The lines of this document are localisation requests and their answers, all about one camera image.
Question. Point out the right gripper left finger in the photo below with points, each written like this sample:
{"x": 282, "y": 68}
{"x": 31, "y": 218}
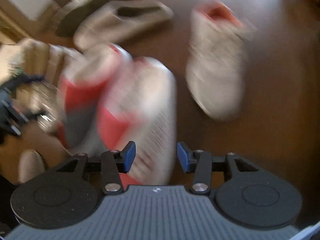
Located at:
{"x": 114, "y": 162}

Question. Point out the cream loafer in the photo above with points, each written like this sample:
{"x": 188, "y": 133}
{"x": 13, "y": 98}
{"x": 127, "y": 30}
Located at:
{"x": 30, "y": 165}
{"x": 34, "y": 57}

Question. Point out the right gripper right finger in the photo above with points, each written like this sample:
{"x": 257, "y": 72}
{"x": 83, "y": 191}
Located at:
{"x": 198, "y": 163}

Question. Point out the white pink sneaker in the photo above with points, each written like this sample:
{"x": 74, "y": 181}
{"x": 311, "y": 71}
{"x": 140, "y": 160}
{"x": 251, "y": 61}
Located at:
{"x": 216, "y": 65}

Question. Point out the beige fuzzy slipper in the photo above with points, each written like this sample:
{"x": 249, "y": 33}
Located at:
{"x": 119, "y": 21}

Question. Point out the red grey slipper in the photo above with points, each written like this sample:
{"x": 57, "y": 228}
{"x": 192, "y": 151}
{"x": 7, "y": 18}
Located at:
{"x": 141, "y": 107}
{"x": 80, "y": 87}

